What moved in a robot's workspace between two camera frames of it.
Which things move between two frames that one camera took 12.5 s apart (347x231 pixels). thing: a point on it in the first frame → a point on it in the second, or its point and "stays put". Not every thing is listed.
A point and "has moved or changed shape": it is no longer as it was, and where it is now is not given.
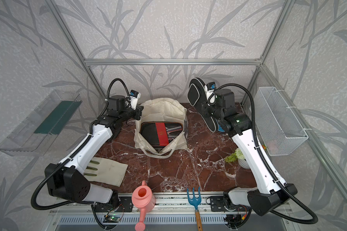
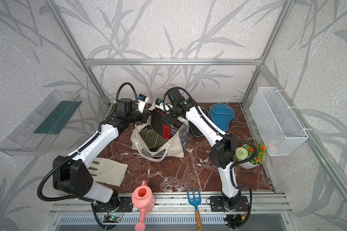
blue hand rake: x=195 y=201 stays put
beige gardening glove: x=102 y=170 stays put
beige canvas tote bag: x=162 y=109 has moved or changed shape
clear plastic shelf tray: x=30 y=137 stays put
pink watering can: x=142 y=198 stays put
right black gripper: x=204 y=107 → x=170 y=120
